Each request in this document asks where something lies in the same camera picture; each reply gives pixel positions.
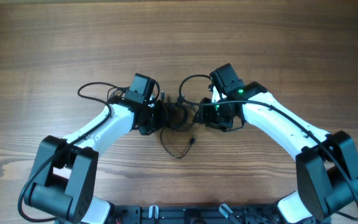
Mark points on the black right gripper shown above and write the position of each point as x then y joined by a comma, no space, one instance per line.
204,116

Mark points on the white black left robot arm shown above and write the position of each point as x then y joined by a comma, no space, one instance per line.
60,187

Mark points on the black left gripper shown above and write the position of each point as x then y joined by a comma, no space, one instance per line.
162,119

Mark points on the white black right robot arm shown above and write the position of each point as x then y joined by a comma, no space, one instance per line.
326,164

